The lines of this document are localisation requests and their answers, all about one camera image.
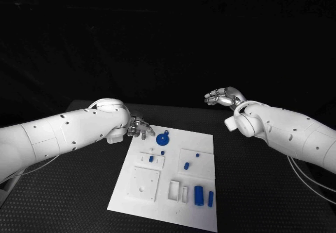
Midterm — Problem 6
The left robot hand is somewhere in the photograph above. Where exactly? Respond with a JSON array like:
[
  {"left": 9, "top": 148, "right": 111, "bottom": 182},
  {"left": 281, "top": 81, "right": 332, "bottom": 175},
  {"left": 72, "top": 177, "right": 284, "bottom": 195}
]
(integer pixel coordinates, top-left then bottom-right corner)
[{"left": 127, "top": 115, "right": 156, "bottom": 141}]

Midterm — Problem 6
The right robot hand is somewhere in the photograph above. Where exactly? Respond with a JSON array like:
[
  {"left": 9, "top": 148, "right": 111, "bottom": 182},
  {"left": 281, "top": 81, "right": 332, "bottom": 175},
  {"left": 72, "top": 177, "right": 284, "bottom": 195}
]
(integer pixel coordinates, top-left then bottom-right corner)
[{"left": 203, "top": 86, "right": 248, "bottom": 111}]

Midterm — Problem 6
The white task board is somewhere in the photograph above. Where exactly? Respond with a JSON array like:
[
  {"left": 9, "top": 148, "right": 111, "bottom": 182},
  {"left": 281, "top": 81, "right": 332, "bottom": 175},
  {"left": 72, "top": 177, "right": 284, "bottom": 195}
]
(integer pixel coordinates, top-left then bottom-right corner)
[{"left": 107, "top": 124, "right": 218, "bottom": 233}]

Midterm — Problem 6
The blue gear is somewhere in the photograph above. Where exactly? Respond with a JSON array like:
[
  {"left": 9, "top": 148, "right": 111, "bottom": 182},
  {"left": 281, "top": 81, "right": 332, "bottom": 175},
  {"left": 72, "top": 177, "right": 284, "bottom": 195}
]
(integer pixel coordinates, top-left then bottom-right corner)
[{"left": 156, "top": 130, "right": 170, "bottom": 146}]

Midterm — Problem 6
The thick blue cylinder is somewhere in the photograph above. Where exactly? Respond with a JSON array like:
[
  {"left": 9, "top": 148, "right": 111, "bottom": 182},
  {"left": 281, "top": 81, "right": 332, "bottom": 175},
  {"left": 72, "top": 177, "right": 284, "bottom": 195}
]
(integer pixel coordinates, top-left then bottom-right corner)
[{"left": 193, "top": 185, "right": 205, "bottom": 206}]

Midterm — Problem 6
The white cable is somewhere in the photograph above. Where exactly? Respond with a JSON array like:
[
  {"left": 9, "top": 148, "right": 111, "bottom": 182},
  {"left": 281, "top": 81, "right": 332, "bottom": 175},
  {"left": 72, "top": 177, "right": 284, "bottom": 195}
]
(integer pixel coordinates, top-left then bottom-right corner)
[
  {"left": 88, "top": 99, "right": 105, "bottom": 110},
  {"left": 288, "top": 157, "right": 336, "bottom": 205},
  {"left": 287, "top": 156, "right": 336, "bottom": 194},
  {"left": 0, "top": 154, "right": 61, "bottom": 184}
]

